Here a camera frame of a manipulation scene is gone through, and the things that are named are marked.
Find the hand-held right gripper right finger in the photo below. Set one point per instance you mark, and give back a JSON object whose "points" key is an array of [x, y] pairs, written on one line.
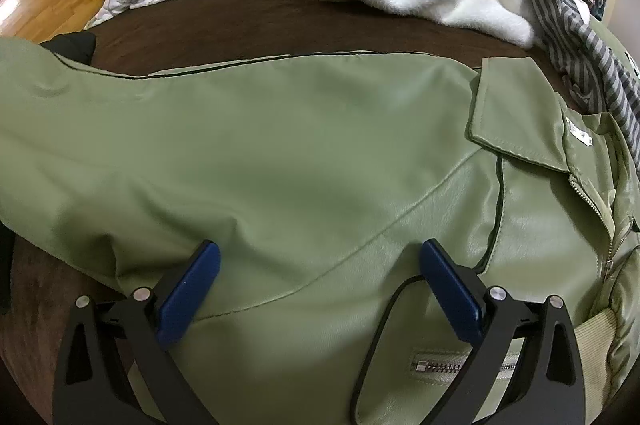
{"points": [[452, 295]]}

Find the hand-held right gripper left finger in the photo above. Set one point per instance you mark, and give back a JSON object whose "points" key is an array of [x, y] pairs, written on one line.
{"points": [[187, 295]]}

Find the green jacket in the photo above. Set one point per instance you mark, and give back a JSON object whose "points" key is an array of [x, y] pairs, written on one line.
{"points": [[300, 155]]}

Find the black cloth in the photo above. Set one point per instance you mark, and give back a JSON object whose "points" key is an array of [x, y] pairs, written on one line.
{"points": [[70, 45]]}

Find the grey striped garment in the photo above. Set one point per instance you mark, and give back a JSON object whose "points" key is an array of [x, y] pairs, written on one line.
{"points": [[585, 40]]}

